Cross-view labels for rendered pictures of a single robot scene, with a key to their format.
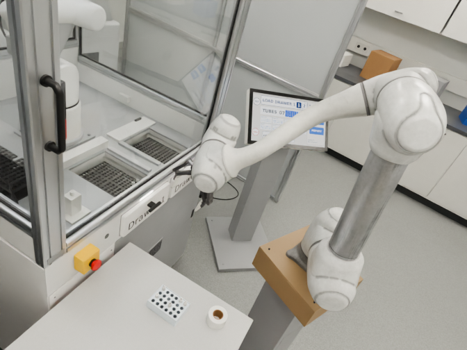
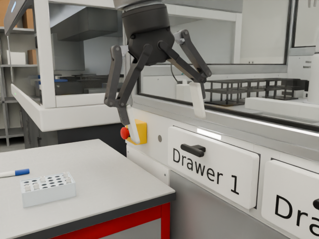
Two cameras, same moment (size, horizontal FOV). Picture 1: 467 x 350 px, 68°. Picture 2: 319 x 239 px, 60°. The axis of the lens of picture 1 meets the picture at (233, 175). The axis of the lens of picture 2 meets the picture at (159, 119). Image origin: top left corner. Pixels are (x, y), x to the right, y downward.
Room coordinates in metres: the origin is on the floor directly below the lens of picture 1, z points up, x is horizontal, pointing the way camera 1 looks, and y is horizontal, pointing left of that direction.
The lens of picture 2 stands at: (1.37, -0.23, 1.09)
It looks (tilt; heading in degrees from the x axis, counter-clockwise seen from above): 11 degrees down; 132
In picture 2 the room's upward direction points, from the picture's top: straight up
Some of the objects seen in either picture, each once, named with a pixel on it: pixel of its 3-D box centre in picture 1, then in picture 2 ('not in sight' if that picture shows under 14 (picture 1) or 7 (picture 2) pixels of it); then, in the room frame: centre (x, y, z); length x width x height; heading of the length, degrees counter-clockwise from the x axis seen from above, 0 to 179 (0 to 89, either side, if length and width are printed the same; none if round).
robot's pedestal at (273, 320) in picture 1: (275, 321); not in sight; (1.06, -0.43, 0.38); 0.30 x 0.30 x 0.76; 47
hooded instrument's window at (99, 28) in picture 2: not in sight; (98, 59); (-0.50, 1.12, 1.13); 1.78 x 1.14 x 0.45; 163
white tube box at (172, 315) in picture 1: (168, 305); (48, 188); (0.71, 0.08, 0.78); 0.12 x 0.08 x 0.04; 71
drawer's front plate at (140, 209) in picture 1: (146, 207); (204, 160); (1.04, 0.30, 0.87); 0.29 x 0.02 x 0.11; 163
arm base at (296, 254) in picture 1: (317, 252); not in sight; (1.08, -0.44, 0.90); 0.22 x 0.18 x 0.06; 148
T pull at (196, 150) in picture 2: (152, 205); (195, 149); (1.03, 0.27, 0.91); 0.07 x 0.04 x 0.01; 163
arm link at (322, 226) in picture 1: (330, 234); not in sight; (1.05, -0.43, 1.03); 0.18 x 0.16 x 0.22; 179
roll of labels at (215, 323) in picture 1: (217, 317); not in sight; (0.72, -0.10, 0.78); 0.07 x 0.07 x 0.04
